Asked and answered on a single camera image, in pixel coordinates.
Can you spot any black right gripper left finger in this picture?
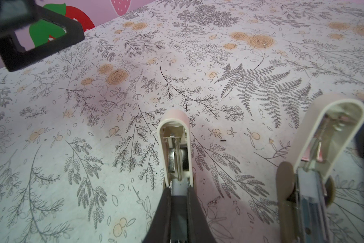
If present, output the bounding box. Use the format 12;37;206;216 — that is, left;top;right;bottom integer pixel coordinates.
142;187;172;243

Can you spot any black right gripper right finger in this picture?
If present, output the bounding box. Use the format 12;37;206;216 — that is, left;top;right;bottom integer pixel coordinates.
187;187;216;243

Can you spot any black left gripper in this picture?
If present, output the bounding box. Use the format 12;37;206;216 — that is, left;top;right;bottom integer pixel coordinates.
0;0;85;72

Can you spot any beige eraser block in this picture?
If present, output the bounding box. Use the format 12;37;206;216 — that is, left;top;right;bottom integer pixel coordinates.
276;93;364;243

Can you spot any grey staple strip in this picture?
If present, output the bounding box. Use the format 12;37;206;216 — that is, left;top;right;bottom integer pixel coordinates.
170;196;189;243

